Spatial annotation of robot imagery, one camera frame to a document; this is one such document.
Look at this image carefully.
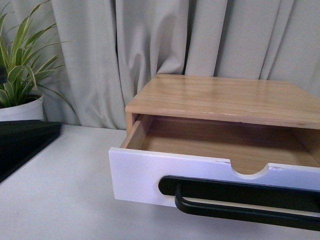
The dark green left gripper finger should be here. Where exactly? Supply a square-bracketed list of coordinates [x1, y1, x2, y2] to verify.
[0, 120, 62, 182]

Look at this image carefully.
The white drawer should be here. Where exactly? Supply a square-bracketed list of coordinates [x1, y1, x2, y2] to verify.
[108, 113, 320, 212]

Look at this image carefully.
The black drawer handle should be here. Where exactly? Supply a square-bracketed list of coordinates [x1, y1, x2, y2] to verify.
[158, 175, 320, 231]

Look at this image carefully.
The wooden drawer cabinet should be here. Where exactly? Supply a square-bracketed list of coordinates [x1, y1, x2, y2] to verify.
[125, 73, 320, 161]

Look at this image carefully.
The white plant pot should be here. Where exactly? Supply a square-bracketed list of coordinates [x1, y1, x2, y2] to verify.
[0, 91, 44, 122]

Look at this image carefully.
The green spider plant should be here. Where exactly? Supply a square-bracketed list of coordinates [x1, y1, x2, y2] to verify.
[0, 0, 77, 122]

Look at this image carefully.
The grey curtain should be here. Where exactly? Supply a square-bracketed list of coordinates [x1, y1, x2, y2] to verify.
[0, 0, 320, 131]

